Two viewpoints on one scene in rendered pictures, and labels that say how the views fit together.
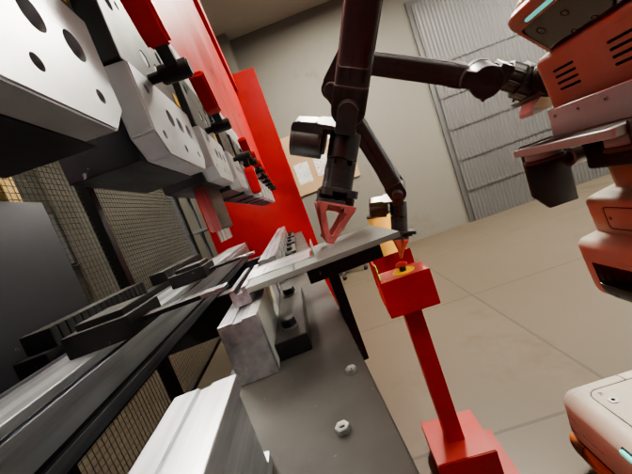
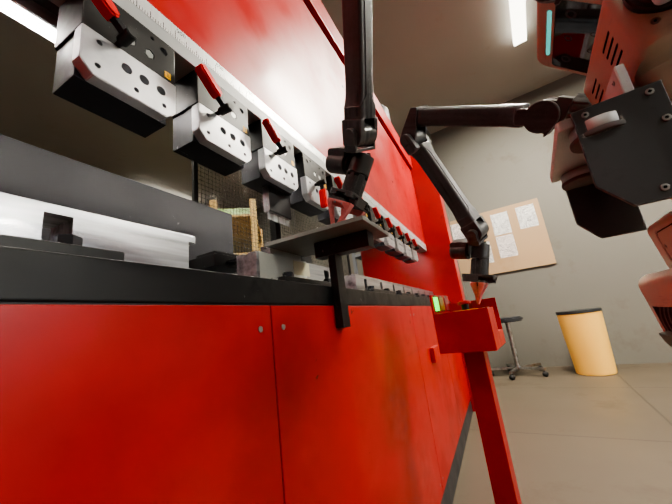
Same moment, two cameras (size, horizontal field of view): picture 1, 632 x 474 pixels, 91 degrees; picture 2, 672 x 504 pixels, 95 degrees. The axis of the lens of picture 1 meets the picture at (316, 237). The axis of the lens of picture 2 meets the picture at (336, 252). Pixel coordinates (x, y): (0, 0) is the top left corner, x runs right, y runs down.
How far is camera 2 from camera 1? 0.49 m
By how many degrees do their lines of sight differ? 35
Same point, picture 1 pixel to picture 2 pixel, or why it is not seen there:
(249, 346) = (247, 270)
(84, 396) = not seen: hidden behind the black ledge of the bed
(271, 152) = (432, 221)
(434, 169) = not seen: outside the picture
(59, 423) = not seen: hidden behind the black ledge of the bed
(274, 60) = (469, 147)
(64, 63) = (150, 93)
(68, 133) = (149, 115)
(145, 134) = (196, 129)
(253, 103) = (424, 179)
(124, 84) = (195, 111)
